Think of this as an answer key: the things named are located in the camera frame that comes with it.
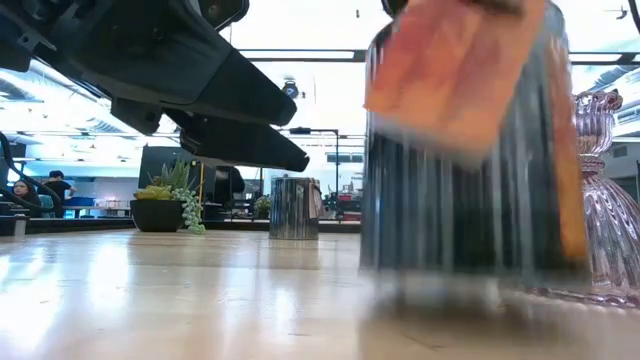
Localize black planter with succulents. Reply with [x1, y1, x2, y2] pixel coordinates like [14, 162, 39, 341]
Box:
[129, 158, 207, 236]

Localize glass jar candle orange label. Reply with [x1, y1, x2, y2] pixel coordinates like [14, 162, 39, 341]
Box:
[358, 0, 594, 301]

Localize black table edge rail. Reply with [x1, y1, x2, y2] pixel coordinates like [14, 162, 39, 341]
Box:
[0, 214, 362, 236]

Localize person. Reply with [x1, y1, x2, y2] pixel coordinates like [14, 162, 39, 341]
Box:
[42, 169, 79, 219]
[10, 179, 44, 219]

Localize silver tin candle with lid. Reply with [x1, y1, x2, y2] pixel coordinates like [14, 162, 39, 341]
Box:
[268, 174, 324, 241]

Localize pink glass candlestick holder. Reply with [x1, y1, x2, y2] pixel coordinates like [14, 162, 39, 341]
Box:
[569, 88, 640, 309]

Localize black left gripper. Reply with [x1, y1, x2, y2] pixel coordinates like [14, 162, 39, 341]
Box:
[49, 0, 311, 174]

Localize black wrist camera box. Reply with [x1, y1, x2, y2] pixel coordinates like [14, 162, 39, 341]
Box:
[197, 0, 250, 32]

